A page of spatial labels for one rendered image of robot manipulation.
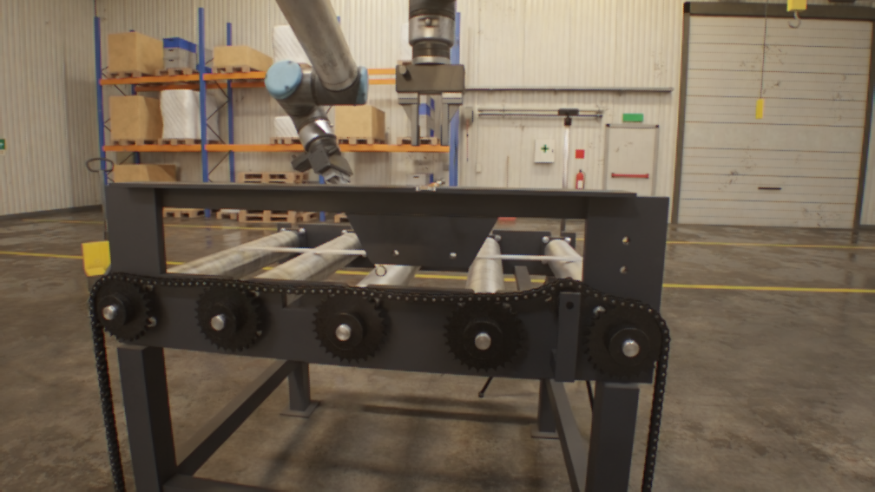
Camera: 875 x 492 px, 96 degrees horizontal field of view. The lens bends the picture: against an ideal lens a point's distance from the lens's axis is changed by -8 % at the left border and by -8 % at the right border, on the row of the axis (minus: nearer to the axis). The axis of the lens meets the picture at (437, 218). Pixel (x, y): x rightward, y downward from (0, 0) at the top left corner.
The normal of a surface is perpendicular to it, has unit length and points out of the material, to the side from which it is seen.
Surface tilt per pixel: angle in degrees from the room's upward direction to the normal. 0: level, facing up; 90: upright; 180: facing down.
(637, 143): 90
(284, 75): 71
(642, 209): 90
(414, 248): 90
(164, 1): 90
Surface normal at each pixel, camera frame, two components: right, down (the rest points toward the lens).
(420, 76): -0.12, 0.12
